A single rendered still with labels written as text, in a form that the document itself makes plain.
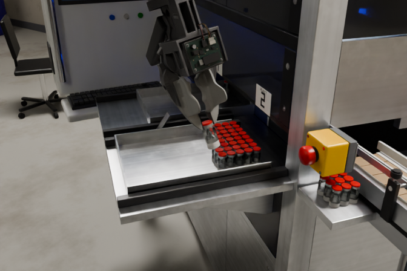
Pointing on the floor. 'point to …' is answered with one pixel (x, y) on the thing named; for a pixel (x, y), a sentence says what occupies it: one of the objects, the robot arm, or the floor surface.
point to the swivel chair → (25, 67)
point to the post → (311, 101)
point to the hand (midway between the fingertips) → (203, 118)
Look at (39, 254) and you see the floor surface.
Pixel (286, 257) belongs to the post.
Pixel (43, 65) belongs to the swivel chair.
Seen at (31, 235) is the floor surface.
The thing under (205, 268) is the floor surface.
